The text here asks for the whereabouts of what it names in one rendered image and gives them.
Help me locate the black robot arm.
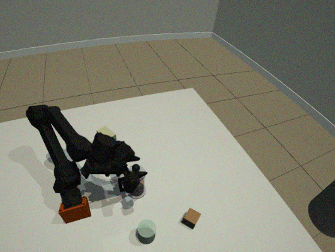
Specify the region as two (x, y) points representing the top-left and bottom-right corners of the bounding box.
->
(26, 105), (135, 210)

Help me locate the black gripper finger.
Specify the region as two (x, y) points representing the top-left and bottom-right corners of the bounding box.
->
(128, 156), (140, 162)
(134, 169), (147, 179)

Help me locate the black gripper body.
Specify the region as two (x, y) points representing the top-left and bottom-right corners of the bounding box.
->
(105, 157), (140, 193)

